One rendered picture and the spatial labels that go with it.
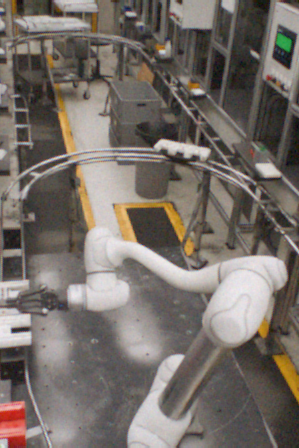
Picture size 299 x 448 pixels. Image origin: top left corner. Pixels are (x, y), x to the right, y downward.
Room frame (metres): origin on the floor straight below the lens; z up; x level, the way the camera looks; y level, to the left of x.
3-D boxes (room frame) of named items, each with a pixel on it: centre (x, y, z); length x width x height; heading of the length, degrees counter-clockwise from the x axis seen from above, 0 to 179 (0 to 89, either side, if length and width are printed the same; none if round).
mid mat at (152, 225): (3.85, -0.09, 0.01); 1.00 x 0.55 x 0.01; 14
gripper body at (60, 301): (1.48, 0.28, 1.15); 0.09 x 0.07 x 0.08; 104
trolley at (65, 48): (8.36, 1.20, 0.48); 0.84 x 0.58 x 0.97; 22
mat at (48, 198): (6.06, 1.26, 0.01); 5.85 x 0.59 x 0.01; 14
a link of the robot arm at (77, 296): (1.49, 0.21, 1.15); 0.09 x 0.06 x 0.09; 14
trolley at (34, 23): (7.02, 1.29, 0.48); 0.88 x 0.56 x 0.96; 122
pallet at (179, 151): (3.55, -0.22, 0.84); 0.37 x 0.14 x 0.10; 72
